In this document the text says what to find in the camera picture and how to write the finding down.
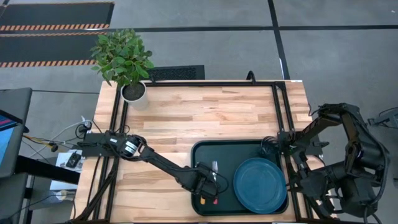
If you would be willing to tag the blue-grey patterned cup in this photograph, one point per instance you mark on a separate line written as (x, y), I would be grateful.
(270, 147)

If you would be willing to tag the green leafy plant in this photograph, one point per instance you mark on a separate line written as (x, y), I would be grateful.
(121, 56)

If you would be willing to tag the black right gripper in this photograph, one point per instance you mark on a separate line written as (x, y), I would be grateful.
(317, 185)

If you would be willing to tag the blue round plate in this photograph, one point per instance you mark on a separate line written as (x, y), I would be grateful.
(259, 186)

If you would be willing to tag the grey stand base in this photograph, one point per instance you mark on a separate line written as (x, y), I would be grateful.
(385, 119)

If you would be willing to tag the black handheld device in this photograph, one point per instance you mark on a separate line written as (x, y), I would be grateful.
(73, 159)

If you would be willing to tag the grey laptop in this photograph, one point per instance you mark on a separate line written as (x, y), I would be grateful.
(15, 102)

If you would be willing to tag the black ribbed floor mat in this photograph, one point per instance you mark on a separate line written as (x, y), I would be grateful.
(177, 73)

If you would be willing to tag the black orange-striped floor mat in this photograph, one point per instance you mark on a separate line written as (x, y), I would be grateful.
(56, 14)
(46, 48)

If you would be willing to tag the black side desk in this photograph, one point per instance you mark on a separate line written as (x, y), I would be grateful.
(46, 169)

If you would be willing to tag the white paper sheet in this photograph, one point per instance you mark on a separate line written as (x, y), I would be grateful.
(62, 161)

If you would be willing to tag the black metal table frame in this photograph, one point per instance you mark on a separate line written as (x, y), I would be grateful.
(199, 84)

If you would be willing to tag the dark green plastic tray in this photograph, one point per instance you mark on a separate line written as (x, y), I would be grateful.
(224, 152)

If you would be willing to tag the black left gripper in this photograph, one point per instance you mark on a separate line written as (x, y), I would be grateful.
(197, 179)

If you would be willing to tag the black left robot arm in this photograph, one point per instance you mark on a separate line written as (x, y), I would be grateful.
(161, 161)

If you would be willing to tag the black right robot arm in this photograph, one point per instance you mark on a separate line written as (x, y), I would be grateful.
(360, 155)

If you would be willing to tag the white plant pot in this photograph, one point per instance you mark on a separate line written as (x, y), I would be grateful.
(136, 103)

